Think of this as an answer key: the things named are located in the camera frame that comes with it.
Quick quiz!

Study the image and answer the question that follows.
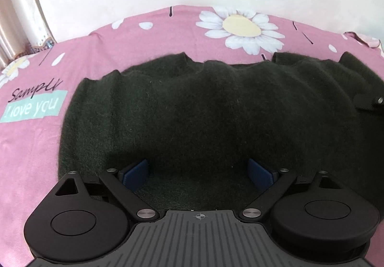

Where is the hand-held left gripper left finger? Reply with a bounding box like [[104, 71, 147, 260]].
[[54, 159, 160, 222]]

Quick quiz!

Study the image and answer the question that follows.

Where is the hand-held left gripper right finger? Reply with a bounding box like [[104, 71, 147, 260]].
[[239, 158, 345, 222]]

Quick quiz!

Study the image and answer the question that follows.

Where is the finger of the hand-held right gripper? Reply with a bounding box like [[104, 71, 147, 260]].
[[353, 94, 384, 112]]

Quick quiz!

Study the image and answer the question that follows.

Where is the dark green knit sweater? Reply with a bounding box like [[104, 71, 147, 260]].
[[57, 51, 384, 211]]

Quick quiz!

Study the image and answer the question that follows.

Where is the pink floral bedsheet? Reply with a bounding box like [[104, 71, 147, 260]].
[[0, 5, 384, 257]]

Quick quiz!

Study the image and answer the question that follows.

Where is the beige curtain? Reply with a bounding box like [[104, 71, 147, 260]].
[[0, 0, 58, 69]]

